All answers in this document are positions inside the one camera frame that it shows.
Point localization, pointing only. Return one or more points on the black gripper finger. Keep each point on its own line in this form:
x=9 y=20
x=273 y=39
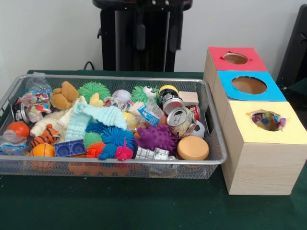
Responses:
x=173 y=36
x=140 y=36

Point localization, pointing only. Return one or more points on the polka dot cloth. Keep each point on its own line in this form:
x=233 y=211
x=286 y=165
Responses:
x=266 y=119

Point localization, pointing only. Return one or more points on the multicolour cloth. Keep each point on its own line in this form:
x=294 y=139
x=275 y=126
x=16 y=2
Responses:
x=36 y=104

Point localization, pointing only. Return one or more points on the shallow mesh bin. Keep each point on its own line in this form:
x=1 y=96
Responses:
x=204 y=167

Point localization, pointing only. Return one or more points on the wooden box with three holes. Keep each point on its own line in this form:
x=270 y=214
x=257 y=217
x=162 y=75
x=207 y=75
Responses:
x=261 y=172

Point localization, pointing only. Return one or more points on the green spiky toy with eyes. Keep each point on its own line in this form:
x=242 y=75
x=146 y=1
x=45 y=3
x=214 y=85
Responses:
x=140 y=94

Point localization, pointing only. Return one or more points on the white baseball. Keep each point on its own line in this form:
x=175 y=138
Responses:
x=122 y=95

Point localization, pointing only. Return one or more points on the green spiky ball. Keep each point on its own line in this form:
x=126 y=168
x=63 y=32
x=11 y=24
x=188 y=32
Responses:
x=92 y=89

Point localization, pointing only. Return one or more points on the crushed drink can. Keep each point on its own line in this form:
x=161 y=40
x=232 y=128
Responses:
x=180 y=119

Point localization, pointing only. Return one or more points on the brown teddy bear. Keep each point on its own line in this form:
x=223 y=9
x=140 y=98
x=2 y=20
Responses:
x=63 y=95

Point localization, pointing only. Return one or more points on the purple spiky ball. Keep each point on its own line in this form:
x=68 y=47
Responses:
x=156 y=137

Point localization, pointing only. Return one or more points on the blue spiky ball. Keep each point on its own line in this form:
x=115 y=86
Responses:
x=117 y=136

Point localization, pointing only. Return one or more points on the light blue knitted cloth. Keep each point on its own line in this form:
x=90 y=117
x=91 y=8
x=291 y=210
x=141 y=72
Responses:
x=79 y=119

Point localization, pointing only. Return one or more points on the orange round sponge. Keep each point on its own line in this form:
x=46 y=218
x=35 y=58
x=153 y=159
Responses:
x=193 y=147

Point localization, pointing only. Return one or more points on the dark green side tablecloth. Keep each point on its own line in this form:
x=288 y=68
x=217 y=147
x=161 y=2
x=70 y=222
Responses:
x=299 y=88

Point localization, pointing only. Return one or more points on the tiger plush toy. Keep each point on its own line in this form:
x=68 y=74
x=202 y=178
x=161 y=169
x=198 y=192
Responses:
x=46 y=136

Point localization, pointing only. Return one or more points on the small basketball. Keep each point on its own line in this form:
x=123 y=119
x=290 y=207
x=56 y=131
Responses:
x=43 y=150

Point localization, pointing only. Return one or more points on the orange ball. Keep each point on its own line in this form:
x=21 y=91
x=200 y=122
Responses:
x=19 y=129

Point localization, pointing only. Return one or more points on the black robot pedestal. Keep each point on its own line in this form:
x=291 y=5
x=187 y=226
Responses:
x=124 y=36

